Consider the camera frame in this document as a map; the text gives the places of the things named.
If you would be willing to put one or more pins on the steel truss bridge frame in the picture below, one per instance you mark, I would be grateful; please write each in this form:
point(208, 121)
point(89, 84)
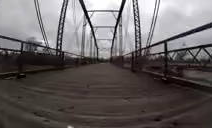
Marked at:
point(89, 23)

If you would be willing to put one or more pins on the wooden plank bridge deck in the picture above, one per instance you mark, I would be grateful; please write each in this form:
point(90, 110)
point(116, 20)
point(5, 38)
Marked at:
point(100, 93)

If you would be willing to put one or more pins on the dark metal railing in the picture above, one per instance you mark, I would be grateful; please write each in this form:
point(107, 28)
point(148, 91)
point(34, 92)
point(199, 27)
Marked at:
point(165, 56)
point(34, 58)

